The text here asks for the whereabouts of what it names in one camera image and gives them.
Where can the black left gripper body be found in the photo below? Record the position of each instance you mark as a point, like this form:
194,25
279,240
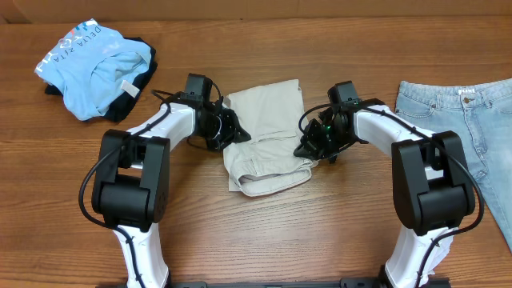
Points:
230,126

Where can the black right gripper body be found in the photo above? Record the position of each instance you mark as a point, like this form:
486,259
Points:
314,140

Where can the beige khaki shorts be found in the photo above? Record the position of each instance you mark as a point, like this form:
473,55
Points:
266,164

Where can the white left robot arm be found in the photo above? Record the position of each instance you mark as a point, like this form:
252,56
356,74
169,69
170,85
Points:
132,176

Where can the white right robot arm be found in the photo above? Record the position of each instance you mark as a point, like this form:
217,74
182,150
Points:
432,189

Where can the black folded garment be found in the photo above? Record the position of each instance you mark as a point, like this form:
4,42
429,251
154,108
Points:
132,92

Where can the light blue folded t-shirt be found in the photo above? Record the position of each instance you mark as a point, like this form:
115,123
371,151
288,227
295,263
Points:
92,68

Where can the light blue denim jeans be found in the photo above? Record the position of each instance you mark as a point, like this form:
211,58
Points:
481,116

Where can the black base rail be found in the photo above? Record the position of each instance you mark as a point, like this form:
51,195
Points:
276,283

